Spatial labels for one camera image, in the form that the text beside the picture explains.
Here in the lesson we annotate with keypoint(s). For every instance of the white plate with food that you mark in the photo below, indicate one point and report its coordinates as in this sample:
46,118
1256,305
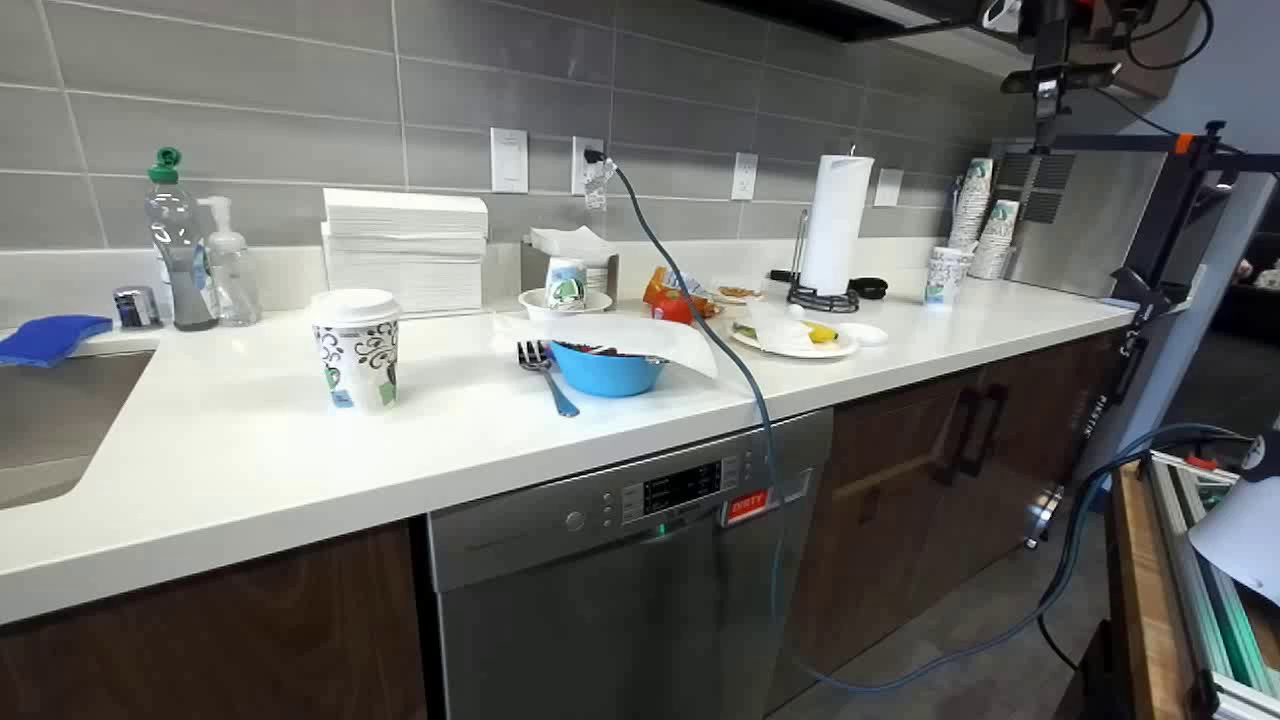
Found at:
784,339

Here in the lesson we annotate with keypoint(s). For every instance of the clear bottle with green cap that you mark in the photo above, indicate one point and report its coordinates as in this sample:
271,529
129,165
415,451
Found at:
180,260

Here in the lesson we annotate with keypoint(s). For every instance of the wooden trash bin cabinet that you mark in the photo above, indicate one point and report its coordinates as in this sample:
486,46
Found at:
883,545

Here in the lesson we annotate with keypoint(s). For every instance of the white and green frame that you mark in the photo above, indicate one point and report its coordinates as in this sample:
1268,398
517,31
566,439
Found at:
1224,641

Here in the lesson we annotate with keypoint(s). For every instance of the stainless steel dishwasher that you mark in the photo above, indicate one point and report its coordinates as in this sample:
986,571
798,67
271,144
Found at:
626,601

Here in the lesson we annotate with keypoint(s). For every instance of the tall printed cup stack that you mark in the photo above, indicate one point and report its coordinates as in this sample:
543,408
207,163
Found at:
971,203

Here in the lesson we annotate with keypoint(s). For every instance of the white paper towel roll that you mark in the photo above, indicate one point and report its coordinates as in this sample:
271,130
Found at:
839,224

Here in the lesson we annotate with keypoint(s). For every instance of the blue cloth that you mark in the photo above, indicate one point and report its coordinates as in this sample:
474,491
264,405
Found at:
51,339

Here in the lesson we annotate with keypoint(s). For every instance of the printed paper cup with lid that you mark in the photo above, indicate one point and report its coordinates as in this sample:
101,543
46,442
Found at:
357,351

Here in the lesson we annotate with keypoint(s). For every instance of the black paper towel holder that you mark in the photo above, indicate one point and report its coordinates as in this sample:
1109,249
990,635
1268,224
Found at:
821,302

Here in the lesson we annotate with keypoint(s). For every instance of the grey slanted stand board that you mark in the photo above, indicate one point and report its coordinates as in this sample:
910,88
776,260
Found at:
1172,347

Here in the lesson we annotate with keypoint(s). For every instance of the white paper napkin stack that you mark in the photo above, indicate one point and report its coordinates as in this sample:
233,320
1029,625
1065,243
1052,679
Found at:
406,249

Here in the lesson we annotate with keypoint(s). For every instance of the small metal faucet fitting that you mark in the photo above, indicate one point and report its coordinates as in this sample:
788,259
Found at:
133,305

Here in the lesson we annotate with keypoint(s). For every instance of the wooden crate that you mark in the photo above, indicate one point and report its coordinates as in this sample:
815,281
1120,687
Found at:
1146,601

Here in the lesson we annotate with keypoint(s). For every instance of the clear soap dispenser bottle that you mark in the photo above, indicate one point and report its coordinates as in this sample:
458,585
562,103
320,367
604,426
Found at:
233,278

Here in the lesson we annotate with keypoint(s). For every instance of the wooden cabinet under sink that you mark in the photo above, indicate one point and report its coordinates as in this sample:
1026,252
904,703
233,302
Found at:
214,641

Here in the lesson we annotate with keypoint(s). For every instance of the grey sheet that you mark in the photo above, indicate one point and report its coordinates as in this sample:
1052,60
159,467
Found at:
1247,535

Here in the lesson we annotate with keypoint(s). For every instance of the blue bowl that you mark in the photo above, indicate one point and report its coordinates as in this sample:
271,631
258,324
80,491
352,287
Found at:
604,375

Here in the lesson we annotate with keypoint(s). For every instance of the shiny metal knob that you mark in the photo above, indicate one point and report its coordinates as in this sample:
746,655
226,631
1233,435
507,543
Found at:
1046,514

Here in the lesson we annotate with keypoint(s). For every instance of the dark metal fork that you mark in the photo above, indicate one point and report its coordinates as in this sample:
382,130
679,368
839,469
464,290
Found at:
546,378

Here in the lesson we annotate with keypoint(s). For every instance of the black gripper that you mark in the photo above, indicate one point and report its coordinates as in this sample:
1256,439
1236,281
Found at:
1052,35

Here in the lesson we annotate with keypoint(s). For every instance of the yellow food piece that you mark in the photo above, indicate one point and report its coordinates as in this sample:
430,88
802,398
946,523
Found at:
827,334

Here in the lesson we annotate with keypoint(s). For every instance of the small printed paper cup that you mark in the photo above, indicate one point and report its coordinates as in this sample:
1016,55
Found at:
946,278

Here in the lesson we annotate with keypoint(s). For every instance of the black stand frame with clamps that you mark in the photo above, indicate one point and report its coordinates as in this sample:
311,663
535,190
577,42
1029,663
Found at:
1156,223

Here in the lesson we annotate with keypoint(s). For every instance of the steel sink basin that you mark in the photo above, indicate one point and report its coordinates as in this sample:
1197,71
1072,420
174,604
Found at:
53,426

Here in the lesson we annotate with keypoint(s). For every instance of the orange snack wrapper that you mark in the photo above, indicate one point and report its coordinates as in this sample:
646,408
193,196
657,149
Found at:
673,302

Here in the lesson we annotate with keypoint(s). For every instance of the wooden recycle drawer front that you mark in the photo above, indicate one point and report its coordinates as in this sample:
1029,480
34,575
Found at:
1052,414

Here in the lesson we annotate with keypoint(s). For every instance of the white wall outlet plate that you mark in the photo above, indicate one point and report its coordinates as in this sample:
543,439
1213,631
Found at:
740,175
887,186
580,165
511,157

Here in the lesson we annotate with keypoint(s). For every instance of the white saucer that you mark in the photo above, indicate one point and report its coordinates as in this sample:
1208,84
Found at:
528,302

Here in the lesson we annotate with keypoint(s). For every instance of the printed white mug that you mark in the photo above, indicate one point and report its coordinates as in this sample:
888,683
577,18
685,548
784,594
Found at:
571,281

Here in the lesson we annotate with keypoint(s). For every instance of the short printed cup stack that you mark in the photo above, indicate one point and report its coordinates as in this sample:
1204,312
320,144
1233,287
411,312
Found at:
999,239

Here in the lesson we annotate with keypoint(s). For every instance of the dark range hood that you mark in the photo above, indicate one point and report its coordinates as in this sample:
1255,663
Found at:
853,13

